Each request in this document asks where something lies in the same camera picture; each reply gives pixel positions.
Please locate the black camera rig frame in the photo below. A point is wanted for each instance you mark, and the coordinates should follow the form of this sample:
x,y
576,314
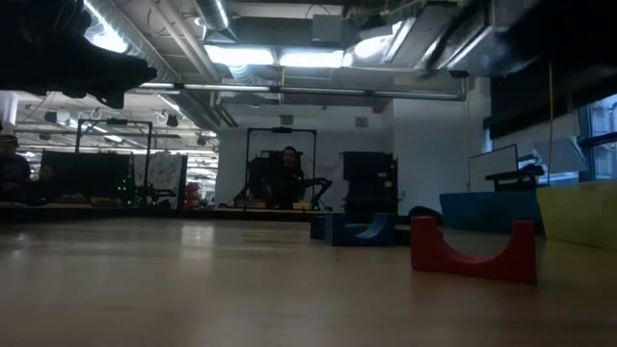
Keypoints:
x,y
115,122
282,129

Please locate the silver spiral duct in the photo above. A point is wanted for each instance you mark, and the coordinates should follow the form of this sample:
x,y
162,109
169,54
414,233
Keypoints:
x,y
144,53

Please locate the grey wall vent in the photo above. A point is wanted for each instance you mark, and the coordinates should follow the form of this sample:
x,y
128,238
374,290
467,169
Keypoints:
x,y
360,122
287,120

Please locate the rectangular metal duct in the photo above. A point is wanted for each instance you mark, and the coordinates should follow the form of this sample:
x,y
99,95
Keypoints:
x,y
463,43

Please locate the black panel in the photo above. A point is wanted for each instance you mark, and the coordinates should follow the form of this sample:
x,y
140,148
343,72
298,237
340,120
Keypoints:
x,y
82,176

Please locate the blue arch block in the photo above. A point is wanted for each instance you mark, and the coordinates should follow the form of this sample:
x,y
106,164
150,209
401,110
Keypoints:
x,y
342,231

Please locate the ceiling light panel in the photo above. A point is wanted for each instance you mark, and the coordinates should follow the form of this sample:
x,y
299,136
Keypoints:
x,y
238,55
311,59

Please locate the long ceiling pipe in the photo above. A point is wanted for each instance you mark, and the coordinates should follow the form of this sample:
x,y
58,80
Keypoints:
x,y
289,89

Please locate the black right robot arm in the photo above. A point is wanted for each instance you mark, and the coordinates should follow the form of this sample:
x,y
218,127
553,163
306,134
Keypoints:
x,y
554,29

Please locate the black cabinet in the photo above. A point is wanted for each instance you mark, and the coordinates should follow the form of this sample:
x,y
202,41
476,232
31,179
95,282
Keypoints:
x,y
368,178

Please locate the person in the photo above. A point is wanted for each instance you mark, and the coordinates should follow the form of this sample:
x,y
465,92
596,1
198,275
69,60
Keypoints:
x,y
12,168
289,164

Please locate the red stacked objects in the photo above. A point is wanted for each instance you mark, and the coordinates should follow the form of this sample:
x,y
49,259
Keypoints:
x,y
193,195

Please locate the whiteboard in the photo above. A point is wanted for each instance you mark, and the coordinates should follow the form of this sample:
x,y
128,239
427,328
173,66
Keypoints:
x,y
491,166

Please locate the grey ceiling box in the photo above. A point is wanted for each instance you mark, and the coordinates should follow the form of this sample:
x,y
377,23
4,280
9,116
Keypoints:
x,y
327,28

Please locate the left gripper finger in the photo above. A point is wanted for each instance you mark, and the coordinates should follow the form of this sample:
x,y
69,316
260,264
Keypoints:
x,y
127,72
111,98

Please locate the grey screen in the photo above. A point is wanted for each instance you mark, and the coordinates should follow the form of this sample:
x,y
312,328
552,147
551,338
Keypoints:
x,y
561,154

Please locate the black ceiling dome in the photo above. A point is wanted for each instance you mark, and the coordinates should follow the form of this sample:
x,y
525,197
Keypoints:
x,y
459,73

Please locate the teal plastic bin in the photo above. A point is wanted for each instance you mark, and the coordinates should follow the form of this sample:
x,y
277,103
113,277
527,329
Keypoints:
x,y
487,212

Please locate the yellow translucent plastic bin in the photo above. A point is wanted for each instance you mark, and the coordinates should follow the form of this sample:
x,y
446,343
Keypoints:
x,y
578,217

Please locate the window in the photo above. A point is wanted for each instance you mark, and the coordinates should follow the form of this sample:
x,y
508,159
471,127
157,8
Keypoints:
x,y
602,120

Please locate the red arch block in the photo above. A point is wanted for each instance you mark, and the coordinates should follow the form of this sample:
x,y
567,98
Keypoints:
x,y
426,250

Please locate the blue rectangular block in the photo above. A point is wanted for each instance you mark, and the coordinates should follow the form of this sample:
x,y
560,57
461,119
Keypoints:
x,y
318,227

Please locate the black desk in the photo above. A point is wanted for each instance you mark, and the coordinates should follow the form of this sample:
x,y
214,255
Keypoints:
x,y
516,174

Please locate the white cloth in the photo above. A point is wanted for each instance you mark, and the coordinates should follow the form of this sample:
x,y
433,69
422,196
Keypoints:
x,y
166,173

